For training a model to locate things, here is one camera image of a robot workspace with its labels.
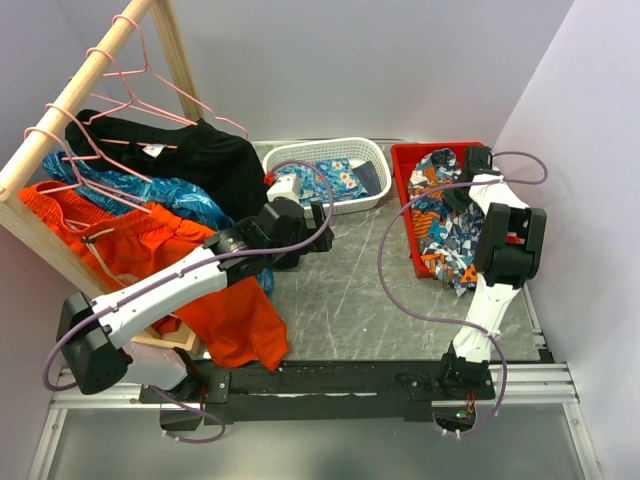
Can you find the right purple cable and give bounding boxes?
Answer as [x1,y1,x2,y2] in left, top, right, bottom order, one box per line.
[377,151,550,439]

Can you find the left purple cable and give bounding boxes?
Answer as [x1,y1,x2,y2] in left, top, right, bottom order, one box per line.
[43,159,335,445]

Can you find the black shorts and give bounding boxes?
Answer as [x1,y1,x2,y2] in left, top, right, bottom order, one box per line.
[65,109,267,222]

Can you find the blue floral folded shorts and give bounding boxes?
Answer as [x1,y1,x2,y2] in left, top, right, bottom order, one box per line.
[275,158,369,206]

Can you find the dark grey folded cloth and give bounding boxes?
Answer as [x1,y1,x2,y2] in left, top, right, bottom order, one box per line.
[352,161,382,196]

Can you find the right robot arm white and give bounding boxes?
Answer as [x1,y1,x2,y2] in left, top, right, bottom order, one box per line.
[437,146,547,399]

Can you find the pink hanger with blue shorts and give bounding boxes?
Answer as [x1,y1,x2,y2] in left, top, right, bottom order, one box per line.
[45,103,151,214]

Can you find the pink hanger with orange shorts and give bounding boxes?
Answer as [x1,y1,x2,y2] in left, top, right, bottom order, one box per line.
[23,126,116,246]

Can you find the white perforated plastic basket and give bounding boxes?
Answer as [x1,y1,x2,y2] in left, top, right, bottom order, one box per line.
[262,137,392,215]

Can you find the orange teal patterned shorts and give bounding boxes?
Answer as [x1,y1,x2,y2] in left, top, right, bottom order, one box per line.
[407,148,484,296]

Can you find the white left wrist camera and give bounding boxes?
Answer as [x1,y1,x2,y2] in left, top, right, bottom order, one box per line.
[266,174,302,204]

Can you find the red plastic tray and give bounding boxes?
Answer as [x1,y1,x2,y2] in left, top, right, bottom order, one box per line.
[391,142,484,279]

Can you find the purple cable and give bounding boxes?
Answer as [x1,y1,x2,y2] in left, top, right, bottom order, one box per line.
[377,151,550,439]
[43,159,335,445]

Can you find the black mounting base plate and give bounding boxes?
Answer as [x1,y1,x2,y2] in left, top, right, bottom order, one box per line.
[172,360,496,424]

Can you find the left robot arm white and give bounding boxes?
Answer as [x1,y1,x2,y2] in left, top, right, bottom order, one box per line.
[52,197,334,402]

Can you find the pink hanger with black shorts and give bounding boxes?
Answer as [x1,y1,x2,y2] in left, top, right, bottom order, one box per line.
[68,47,200,149]

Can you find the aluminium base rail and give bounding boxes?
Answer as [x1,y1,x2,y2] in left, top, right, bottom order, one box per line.
[29,361,603,479]

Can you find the pink wire hanger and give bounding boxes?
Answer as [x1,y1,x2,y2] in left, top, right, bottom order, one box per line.
[112,3,249,138]

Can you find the wooden clothes rack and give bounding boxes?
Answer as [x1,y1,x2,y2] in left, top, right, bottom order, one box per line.
[0,0,206,356]

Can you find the blue leaf print shorts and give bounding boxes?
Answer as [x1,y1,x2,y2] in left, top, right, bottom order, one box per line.
[42,150,275,298]

